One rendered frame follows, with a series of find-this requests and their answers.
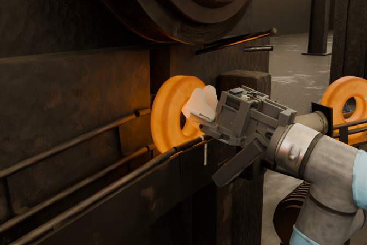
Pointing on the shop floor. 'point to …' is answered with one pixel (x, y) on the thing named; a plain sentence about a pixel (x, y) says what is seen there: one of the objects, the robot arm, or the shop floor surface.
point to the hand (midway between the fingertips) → (183, 107)
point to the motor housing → (289, 212)
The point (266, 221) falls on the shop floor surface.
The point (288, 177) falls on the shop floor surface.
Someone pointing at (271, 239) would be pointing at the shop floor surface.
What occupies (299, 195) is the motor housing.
